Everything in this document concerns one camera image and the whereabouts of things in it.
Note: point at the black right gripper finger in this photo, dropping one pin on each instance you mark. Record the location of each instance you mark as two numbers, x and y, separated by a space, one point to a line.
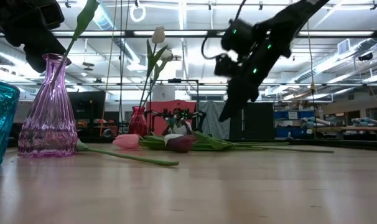
233 105

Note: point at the red board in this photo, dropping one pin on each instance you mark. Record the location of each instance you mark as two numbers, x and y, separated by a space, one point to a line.
157 107

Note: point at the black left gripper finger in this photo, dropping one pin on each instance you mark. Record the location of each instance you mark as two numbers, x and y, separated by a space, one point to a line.
42 53

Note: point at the wooden work table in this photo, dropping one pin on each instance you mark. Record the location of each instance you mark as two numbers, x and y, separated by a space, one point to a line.
362 128

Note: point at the black monitor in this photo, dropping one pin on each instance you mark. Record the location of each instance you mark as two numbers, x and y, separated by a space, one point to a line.
87 105

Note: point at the blue storage bin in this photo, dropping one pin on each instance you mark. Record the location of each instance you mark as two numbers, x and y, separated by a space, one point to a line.
282 115
294 132

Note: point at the pink artificial tulip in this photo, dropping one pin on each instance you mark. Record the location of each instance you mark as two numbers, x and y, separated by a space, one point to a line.
129 155
126 141

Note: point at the purple glass vase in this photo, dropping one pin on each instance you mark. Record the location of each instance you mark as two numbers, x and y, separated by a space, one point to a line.
48 124

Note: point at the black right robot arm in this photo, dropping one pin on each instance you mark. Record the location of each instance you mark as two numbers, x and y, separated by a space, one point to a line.
297 15

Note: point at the dark red artificial tulip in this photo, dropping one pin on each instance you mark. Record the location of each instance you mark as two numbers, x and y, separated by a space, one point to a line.
86 14
179 144

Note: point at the person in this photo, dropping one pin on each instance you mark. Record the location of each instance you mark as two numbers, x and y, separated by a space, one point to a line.
179 128

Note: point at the red glass vase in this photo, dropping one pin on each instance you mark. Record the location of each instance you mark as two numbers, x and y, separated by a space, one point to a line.
138 124

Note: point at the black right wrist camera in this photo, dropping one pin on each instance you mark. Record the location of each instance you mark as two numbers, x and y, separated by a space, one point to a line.
226 66

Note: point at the teal glass vase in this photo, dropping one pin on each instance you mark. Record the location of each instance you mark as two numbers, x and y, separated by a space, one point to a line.
2 124

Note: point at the grey cloth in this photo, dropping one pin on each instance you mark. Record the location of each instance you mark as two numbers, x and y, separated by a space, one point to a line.
213 118

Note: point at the blue white robot arm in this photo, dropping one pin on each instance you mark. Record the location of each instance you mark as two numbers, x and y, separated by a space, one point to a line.
313 122
365 121

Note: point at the black panel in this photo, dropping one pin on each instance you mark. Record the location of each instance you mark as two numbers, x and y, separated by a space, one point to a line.
260 121

